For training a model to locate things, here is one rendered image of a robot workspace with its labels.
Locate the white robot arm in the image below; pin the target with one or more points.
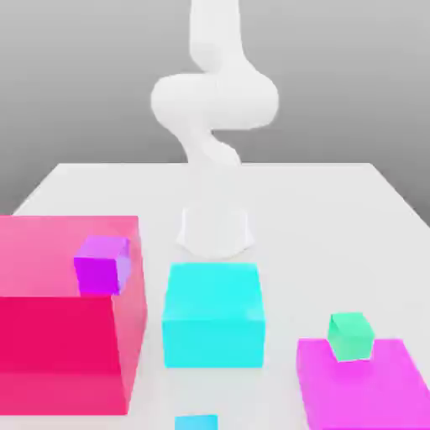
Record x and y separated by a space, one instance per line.
215 100

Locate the small purple cube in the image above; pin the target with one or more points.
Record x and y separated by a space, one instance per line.
95 275

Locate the small green cube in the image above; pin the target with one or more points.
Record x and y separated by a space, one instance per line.
351 337

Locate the small light blue cube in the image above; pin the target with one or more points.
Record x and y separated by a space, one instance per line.
196 423

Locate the large cyan box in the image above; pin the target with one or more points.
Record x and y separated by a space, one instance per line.
213 319

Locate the large pink box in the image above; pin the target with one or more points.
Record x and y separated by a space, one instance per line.
50 336

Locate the large magenta box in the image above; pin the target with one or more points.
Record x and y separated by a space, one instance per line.
362 389

